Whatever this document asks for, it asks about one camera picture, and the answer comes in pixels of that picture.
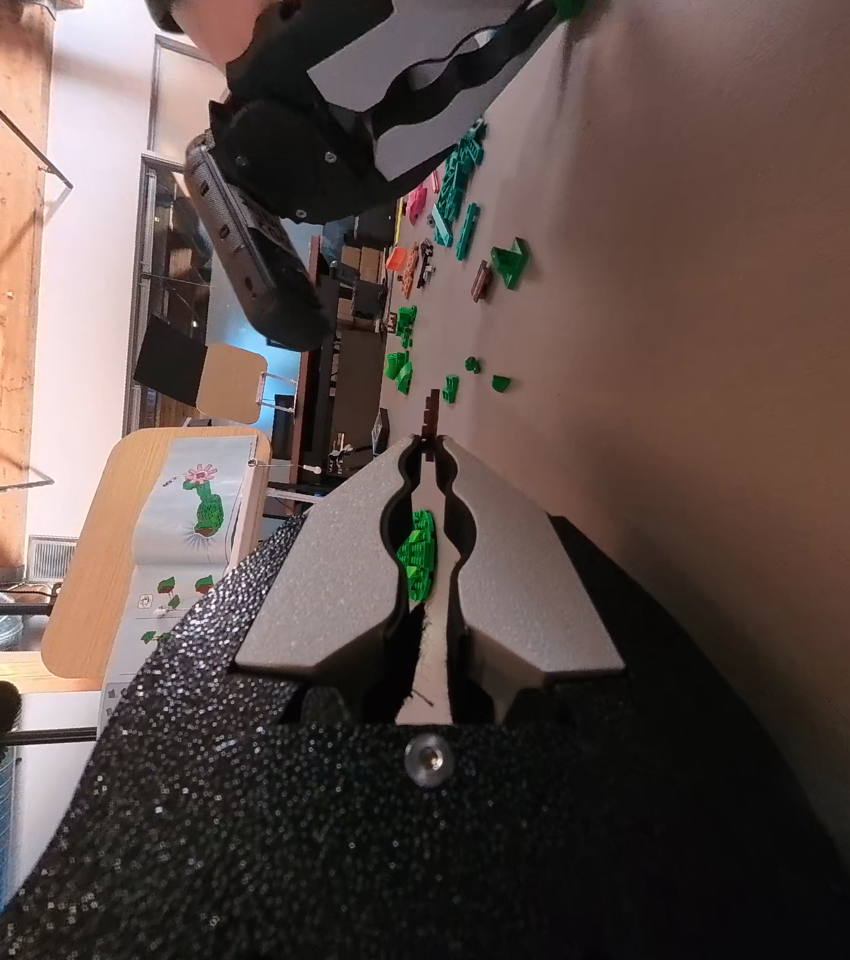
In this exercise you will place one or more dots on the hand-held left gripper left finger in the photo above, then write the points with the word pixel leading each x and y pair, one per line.
pixel 320 585

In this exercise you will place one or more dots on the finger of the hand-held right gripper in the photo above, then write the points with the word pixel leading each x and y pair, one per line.
pixel 432 139
pixel 395 52

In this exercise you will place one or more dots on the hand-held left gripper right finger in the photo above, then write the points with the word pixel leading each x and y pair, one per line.
pixel 530 592

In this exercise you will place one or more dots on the small reddish brown curved brick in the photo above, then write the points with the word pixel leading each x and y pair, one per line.
pixel 482 281

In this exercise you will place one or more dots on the large green slope brick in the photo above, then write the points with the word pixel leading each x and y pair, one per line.
pixel 571 7

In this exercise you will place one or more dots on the brown toothed brick piece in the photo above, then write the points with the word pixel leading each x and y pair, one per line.
pixel 432 420

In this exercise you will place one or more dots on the pile of teal lego pieces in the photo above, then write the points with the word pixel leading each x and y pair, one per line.
pixel 462 169

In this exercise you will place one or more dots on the pile of pink lego tiles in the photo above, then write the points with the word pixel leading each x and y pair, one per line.
pixel 417 204

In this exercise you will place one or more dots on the pile of bright green lego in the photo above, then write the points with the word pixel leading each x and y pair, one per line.
pixel 417 555

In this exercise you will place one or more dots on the orange wedge lego piece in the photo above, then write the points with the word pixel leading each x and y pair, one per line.
pixel 397 259

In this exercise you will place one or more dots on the black wedge lego plate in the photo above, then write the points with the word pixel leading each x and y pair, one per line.
pixel 426 271

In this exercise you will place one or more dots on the lego instruction booklet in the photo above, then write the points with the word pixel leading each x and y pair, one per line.
pixel 192 510

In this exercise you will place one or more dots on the person's right hand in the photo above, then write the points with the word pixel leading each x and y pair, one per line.
pixel 222 26

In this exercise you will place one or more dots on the cardboard box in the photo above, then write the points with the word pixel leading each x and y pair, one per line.
pixel 365 262

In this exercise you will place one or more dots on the reddish brown round barred plate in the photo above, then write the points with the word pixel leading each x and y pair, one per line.
pixel 408 281

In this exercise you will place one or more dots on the green brick with cross hole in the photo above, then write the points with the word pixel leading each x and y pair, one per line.
pixel 407 315

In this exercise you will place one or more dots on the small green wedge brick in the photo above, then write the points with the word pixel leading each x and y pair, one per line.
pixel 500 384

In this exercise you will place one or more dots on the green plate with clip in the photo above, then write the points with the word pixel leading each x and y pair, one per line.
pixel 450 388

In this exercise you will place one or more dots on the wooden chair back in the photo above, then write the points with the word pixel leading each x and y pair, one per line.
pixel 229 382

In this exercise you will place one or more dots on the wooden book stand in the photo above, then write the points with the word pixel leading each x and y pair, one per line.
pixel 94 570

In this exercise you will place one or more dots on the bright green curved cylinder brick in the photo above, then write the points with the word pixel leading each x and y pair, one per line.
pixel 398 371

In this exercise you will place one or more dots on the black flat board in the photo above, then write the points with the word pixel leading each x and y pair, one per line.
pixel 169 360

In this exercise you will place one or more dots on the white vent grille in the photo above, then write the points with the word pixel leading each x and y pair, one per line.
pixel 53 559

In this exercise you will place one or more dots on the green bracket lego piece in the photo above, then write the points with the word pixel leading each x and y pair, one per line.
pixel 509 262

